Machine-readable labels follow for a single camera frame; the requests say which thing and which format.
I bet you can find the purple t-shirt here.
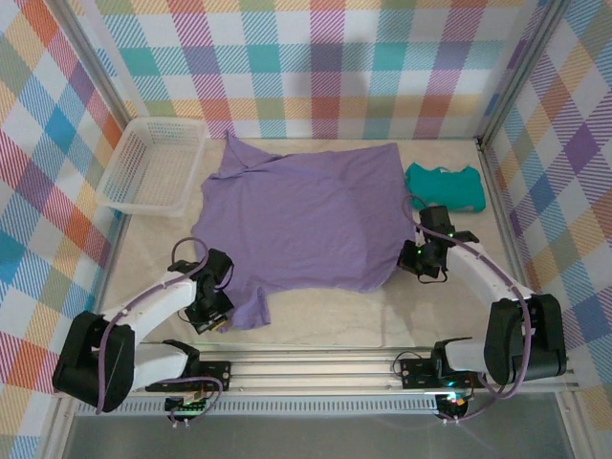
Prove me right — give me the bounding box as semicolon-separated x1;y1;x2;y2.
192;131;407;332

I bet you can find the folded teal t-shirt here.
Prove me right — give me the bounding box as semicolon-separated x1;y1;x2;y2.
404;162;488;214

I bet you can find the white plastic basket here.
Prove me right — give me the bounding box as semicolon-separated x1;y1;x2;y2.
97;118;209;219

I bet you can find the grey metal panel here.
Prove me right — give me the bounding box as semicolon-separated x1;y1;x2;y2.
61;392;578;459

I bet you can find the aluminium side rail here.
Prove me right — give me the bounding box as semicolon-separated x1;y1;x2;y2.
40;209;131;459
476;138;556;355

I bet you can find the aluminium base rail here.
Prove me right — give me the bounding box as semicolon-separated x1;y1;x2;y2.
55;346;578;396

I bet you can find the slotted grey cable duct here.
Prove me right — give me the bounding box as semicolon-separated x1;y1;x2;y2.
76;394;441;416

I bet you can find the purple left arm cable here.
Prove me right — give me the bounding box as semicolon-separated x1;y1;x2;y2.
95;235;226;426

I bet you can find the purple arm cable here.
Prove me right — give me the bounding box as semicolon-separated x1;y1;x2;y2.
401;193;533;426
95;235;226;426

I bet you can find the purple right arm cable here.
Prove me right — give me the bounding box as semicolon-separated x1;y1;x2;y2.
401;193;533;426

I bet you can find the aluminium frame post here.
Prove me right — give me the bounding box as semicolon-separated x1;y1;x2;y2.
476;0;574;144
50;0;133;130

